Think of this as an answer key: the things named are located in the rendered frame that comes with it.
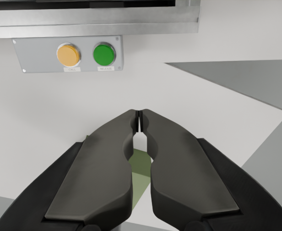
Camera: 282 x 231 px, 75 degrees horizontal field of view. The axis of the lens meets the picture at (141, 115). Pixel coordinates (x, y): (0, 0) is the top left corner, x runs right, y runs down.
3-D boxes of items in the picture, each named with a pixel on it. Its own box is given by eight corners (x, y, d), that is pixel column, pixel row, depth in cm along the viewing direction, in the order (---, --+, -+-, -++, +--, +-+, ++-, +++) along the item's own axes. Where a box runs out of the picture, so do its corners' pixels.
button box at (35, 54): (124, 63, 44) (122, 71, 39) (35, 66, 44) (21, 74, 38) (122, 31, 41) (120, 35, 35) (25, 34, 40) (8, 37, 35)
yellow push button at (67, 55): (82, 63, 39) (79, 66, 37) (62, 64, 39) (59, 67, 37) (78, 43, 37) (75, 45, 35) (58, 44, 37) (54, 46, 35)
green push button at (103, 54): (115, 63, 39) (114, 65, 37) (96, 63, 39) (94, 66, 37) (113, 42, 37) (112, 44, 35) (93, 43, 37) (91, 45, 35)
